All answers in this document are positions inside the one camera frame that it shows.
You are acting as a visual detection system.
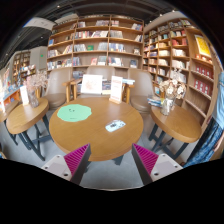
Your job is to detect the wooden bookshelf centre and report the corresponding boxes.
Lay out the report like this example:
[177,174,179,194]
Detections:
[47,14,144,72]

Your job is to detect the white display board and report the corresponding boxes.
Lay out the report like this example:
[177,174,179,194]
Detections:
[81,74,103,94]

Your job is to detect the beige armchair left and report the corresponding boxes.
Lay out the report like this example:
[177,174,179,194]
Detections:
[45,67,72,109]

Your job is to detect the round wooden left table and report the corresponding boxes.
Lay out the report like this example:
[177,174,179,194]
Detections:
[6,98,52,161]

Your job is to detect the glass vase dried flowers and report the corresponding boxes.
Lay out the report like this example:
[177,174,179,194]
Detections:
[24,71,48,108]
[159,68,186,116]

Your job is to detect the beige armchair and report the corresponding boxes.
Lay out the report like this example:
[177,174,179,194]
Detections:
[45,67,72,109]
[128,68,154,113]

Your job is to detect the round wooden table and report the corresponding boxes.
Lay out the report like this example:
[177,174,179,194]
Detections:
[49,97,143,164]
[149,105,202,159]
[6,98,52,161]

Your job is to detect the glass vase dried flowers right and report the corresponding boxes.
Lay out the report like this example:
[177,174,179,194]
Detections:
[159,68,186,116]

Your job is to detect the white standing sign card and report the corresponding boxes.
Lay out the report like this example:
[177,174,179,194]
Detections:
[109,76,123,104]

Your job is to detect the stack of books on chair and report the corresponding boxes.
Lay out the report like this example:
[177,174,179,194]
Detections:
[147,96,162,107]

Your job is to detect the wooden bookshelf far left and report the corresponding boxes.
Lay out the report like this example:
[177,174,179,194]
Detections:
[13,51,36,86]

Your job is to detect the wooden bookshelf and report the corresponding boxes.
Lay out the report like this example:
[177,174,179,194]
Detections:
[144,18,214,127]
[13,51,36,86]
[47,14,144,72]

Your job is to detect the small white sign left table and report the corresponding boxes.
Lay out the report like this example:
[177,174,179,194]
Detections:
[20,86,29,106]

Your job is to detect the green mouse pad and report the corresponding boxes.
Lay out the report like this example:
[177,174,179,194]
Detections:
[57,104,92,122]

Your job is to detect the round wooden centre table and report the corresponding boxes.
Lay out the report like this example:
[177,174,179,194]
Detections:
[49,97,143,164]

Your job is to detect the person in blue jeans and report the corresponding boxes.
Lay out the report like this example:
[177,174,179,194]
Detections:
[183,71,224,168]

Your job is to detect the wooden bookshelf right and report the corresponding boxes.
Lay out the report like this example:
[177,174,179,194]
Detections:
[144,18,214,127]

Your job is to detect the glass vase dried flowers left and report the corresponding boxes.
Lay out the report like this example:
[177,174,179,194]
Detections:
[24,71,48,108]

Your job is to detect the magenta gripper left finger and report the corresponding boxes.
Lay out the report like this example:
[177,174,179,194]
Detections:
[42,144,91,185]

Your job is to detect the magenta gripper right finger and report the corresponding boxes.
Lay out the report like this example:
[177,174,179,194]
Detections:
[132,144,182,185]

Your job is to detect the beige armchair right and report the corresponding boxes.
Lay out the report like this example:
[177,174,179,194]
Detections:
[128,68,154,113]

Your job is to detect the round wooden right table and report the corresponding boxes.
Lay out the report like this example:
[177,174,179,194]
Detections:
[149,105,202,159]

